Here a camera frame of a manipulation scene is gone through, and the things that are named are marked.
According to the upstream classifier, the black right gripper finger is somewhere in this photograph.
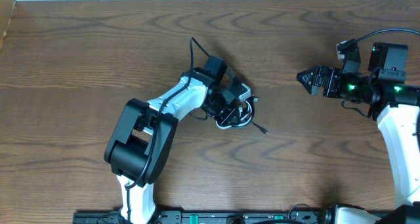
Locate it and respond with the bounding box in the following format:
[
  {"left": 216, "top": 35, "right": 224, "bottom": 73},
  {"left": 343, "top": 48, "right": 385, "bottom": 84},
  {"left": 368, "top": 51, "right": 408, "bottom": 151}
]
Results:
[
  {"left": 297, "top": 67, "right": 320, "bottom": 83},
  {"left": 303, "top": 82, "right": 319, "bottom": 95}
]

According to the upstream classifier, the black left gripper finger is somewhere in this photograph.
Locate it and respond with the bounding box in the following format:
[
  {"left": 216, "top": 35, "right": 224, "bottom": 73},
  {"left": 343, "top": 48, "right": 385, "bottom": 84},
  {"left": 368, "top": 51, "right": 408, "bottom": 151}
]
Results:
[
  {"left": 215, "top": 114, "right": 230, "bottom": 127},
  {"left": 221, "top": 106, "right": 243, "bottom": 127}
]

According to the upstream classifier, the thick black usb cable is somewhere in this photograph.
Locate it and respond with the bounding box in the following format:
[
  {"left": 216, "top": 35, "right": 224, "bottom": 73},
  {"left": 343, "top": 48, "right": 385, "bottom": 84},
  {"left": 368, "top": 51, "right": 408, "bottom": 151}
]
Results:
[{"left": 188, "top": 97, "right": 260, "bottom": 129}]

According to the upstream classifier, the white cable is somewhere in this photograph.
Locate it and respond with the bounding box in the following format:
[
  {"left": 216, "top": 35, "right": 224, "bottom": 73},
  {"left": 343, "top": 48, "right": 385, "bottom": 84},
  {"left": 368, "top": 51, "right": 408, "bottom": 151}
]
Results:
[{"left": 215, "top": 101, "right": 255, "bottom": 130}]

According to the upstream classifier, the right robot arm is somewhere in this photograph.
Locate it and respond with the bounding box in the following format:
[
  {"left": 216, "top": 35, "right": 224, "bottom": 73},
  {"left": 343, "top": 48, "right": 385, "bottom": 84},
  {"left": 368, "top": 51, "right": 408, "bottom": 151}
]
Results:
[{"left": 297, "top": 42, "right": 419, "bottom": 223}]

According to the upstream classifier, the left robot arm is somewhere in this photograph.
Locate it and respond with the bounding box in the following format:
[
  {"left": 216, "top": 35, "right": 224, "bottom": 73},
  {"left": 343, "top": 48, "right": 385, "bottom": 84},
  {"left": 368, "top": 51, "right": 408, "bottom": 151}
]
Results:
[{"left": 104, "top": 56, "right": 251, "bottom": 223}]

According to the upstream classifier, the cardboard panel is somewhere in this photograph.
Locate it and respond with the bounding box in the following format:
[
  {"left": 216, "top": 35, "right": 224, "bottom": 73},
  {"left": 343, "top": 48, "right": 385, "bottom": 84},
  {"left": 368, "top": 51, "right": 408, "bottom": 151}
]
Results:
[{"left": 0, "top": 0, "right": 16, "bottom": 49}]

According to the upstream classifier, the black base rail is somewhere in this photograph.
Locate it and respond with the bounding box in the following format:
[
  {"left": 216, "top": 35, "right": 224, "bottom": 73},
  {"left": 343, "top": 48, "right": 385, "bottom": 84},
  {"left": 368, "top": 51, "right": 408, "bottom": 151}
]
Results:
[{"left": 72, "top": 210, "right": 403, "bottom": 224}]

